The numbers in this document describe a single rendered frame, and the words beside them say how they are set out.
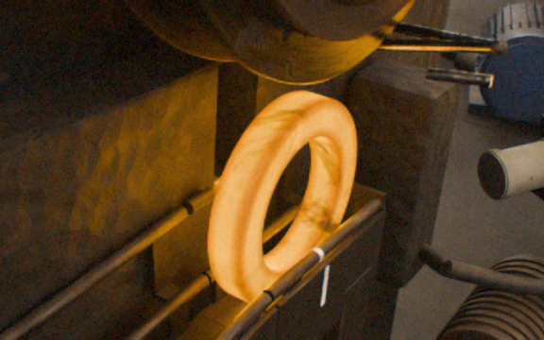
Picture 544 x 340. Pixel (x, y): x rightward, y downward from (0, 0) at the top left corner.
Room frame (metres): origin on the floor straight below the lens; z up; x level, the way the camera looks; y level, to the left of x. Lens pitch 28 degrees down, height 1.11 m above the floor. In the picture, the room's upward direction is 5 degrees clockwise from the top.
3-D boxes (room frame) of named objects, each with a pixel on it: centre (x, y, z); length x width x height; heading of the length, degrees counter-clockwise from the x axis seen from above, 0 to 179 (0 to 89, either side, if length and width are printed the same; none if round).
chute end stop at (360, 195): (0.72, -0.08, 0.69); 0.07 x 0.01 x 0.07; 59
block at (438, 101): (0.83, -0.13, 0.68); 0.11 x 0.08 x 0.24; 59
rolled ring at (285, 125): (0.62, -0.01, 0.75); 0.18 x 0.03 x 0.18; 148
